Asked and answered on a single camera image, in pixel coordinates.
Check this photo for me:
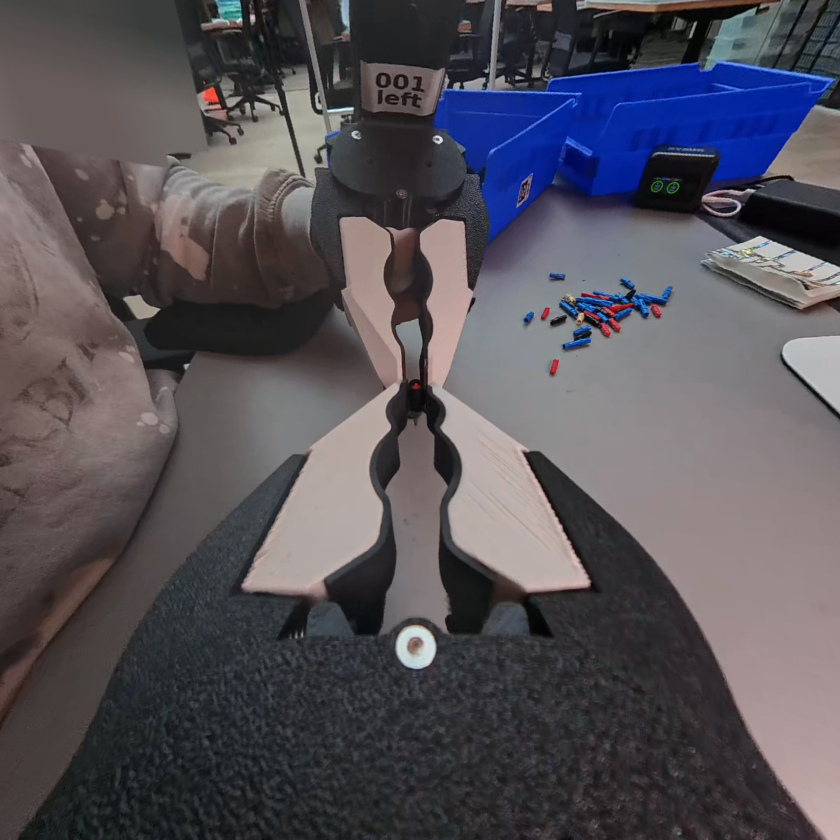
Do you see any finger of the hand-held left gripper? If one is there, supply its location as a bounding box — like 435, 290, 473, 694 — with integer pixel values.
339, 215, 405, 389
417, 218, 476, 387

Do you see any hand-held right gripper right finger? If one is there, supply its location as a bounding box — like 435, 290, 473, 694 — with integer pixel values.
425, 385, 592, 636

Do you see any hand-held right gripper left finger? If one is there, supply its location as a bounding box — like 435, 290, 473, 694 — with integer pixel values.
241, 382, 403, 636

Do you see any person's left forearm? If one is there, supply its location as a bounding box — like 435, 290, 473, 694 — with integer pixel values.
29, 146, 342, 311

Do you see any grey desk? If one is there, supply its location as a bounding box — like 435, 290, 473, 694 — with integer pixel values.
0, 177, 840, 840

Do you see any background wooden desk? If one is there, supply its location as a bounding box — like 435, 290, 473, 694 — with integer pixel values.
581, 0, 782, 47

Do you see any blue bin with square tag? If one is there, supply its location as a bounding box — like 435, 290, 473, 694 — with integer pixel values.
433, 88, 581, 244

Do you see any white metal pole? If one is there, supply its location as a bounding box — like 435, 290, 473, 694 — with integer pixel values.
298, 0, 333, 133

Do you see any black chair armrest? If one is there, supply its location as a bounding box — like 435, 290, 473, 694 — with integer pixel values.
143, 289, 337, 358

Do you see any pile of small plastic pins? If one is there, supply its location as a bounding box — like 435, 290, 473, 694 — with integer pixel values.
521, 269, 676, 378

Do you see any black office chair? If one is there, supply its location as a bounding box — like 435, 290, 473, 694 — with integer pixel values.
220, 56, 284, 123

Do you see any black device with green display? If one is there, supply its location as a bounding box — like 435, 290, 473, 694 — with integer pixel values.
633, 144, 721, 214

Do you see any person's patterned sweatshirt torso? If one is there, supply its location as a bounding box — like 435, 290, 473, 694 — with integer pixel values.
0, 139, 181, 719

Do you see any blue plastic bin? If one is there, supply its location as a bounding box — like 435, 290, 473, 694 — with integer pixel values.
548, 61, 836, 198

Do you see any stack of printed sheets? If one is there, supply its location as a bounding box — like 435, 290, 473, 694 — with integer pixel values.
701, 235, 840, 311

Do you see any white flat pad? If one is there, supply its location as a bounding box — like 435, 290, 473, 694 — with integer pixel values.
781, 336, 840, 417

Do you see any black box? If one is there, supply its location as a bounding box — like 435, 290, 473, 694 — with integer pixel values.
742, 180, 840, 247

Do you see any white cable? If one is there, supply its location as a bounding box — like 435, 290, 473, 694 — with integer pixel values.
701, 189, 757, 219

